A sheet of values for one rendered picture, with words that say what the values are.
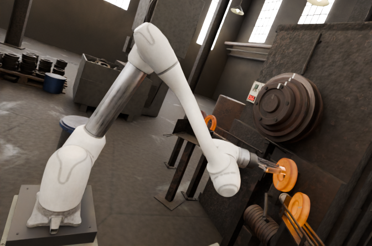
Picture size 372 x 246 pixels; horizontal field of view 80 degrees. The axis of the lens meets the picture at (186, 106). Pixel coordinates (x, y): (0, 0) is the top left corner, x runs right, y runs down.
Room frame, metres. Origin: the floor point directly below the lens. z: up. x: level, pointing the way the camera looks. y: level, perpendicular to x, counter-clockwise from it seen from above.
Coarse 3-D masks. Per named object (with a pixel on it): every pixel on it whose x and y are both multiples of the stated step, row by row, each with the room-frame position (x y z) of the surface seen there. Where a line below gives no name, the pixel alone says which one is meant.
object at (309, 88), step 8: (272, 80) 1.62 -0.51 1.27; (304, 80) 1.40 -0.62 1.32; (312, 88) 1.34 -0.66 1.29; (256, 96) 1.69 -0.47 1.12; (312, 96) 1.32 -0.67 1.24; (312, 104) 1.30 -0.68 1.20; (312, 112) 1.28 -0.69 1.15; (304, 120) 1.30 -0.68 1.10; (312, 120) 1.30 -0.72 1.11; (256, 128) 1.58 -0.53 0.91; (304, 128) 1.28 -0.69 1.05; (264, 136) 1.49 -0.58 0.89; (272, 136) 1.44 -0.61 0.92; (280, 136) 1.39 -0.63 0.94; (288, 136) 1.35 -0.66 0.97; (296, 136) 1.31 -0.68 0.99
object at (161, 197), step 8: (184, 120) 1.88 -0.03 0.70; (176, 128) 1.80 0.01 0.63; (184, 128) 1.94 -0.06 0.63; (184, 136) 1.80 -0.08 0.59; (192, 136) 1.88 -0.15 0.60; (192, 144) 1.76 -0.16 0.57; (184, 152) 1.78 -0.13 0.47; (192, 152) 1.80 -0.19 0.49; (184, 160) 1.76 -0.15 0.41; (184, 168) 1.78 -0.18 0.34; (176, 176) 1.77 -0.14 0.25; (176, 184) 1.76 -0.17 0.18; (168, 192) 1.78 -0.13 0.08; (176, 192) 1.81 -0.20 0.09; (160, 200) 1.73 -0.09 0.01; (168, 200) 1.76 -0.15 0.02; (176, 200) 1.82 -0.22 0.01; (168, 208) 1.68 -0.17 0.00
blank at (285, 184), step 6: (282, 162) 1.05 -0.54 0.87; (288, 162) 1.01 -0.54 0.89; (294, 162) 1.01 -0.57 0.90; (288, 168) 0.99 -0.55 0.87; (294, 168) 0.98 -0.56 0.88; (276, 174) 1.06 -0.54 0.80; (282, 174) 1.06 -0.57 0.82; (288, 174) 0.97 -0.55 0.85; (294, 174) 0.96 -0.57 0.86; (276, 180) 1.04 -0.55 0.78; (282, 180) 1.00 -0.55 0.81; (288, 180) 0.95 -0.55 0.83; (294, 180) 0.95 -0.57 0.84; (276, 186) 1.02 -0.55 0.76; (282, 186) 0.98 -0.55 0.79; (288, 186) 0.95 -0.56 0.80
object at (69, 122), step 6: (60, 120) 1.60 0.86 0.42; (66, 120) 1.60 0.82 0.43; (72, 120) 1.64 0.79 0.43; (78, 120) 1.69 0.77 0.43; (84, 120) 1.73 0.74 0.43; (66, 126) 1.54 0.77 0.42; (72, 126) 1.54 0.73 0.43; (66, 132) 1.55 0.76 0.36; (72, 132) 1.51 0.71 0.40; (60, 138) 1.58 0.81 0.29; (66, 138) 1.55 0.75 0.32; (60, 144) 1.56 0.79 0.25
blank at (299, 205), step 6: (300, 192) 1.00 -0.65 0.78; (294, 198) 1.02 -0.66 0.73; (300, 198) 0.97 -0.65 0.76; (306, 198) 0.96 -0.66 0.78; (294, 204) 1.01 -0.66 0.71; (300, 204) 0.95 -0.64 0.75; (306, 204) 0.93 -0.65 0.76; (294, 210) 1.01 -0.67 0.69; (300, 210) 0.93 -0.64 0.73; (306, 210) 0.91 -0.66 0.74; (294, 216) 0.94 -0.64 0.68; (300, 216) 0.91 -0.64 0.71; (306, 216) 0.90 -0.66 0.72; (288, 222) 0.97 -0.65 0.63; (300, 222) 0.91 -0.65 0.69
